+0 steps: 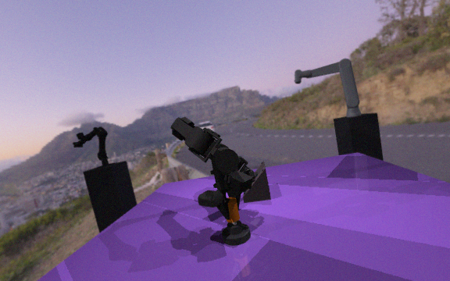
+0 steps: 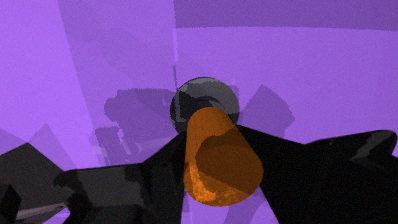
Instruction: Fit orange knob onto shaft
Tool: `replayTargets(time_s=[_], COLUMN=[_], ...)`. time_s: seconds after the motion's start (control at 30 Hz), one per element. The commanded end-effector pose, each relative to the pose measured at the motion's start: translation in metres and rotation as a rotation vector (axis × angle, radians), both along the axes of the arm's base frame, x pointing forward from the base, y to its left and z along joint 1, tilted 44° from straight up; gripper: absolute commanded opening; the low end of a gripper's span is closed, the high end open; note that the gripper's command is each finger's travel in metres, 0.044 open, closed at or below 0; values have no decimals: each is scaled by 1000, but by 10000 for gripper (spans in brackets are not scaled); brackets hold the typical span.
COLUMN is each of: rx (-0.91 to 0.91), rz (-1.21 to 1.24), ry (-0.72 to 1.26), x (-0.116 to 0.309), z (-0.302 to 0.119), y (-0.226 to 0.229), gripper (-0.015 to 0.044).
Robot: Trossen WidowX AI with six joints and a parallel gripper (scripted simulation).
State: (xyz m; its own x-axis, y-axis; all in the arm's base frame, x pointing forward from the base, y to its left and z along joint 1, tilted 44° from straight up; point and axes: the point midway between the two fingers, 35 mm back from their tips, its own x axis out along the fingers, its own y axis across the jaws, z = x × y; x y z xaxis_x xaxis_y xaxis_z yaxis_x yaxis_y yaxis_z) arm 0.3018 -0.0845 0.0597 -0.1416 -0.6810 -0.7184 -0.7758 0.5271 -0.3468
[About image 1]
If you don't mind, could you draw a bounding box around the orange knob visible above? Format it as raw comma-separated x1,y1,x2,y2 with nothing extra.
227,197,240,223

